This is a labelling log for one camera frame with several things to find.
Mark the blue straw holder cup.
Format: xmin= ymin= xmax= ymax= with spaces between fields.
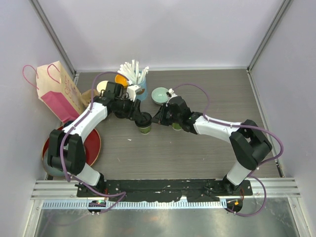
xmin=136 ymin=77 xmax=148 ymax=101

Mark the purple cable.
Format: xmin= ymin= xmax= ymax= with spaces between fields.
xmin=170 ymin=83 xmax=284 ymax=218
xmin=60 ymin=71 xmax=131 ymax=215

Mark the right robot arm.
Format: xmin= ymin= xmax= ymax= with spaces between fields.
xmin=152 ymin=96 xmax=272 ymax=195

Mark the light green ceramic bowl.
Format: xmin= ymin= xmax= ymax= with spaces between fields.
xmin=151 ymin=87 xmax=169 ymax=105

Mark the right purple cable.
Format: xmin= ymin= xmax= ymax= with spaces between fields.
xmin=170 ymin=83 xmax=284 ymax=218

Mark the stack of black lids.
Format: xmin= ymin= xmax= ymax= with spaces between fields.
xmin=114 ymin=112 xmax=126 ymax=119

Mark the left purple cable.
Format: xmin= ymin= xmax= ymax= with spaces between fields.
xmin=60 ymin=71 xmax=131 ymax=215

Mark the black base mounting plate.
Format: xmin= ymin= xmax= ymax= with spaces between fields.
xmin=92 ymin=179 xmax=253 ymax=202

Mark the aluminium frame rail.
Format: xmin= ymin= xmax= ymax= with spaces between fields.
xmin=31 ymin=178 xmax=301 ymax=200

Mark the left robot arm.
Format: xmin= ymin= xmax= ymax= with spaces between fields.
xmin=47 ymin=81 xmax=151 ymax=197

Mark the grey blue plate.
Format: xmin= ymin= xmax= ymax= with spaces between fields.
xmin=43 ymin=160 xmax=64 ymax=177

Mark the stack of paper cups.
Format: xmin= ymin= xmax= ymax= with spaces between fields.
xmin=96 ymin=80 xmax=108 ymax=95

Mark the green paper cup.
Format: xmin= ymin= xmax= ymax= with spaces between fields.
xmin=171 ymin=123 xmax=182 ymax=131
xmin=138 ymin=125 xmax=152 ymax=135

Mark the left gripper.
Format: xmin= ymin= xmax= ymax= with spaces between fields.
xmin=115 ymin=95 xmax=143 ymax=121

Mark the orange bowl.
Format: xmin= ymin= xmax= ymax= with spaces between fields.
xmin=115 ymin=75 xmax=128 ymax=88

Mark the cardboard cup carrier tray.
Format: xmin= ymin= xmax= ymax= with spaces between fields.
xmin=80 ymin=89 xmax=99 ymax=108

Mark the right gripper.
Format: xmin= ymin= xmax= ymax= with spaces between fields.
xmin=152 ymin=104 xmax=181 ymax=127

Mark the pink paper gift bag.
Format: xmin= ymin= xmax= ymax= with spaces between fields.
xmin=22 ymin=61 xmax=84 ymax=123

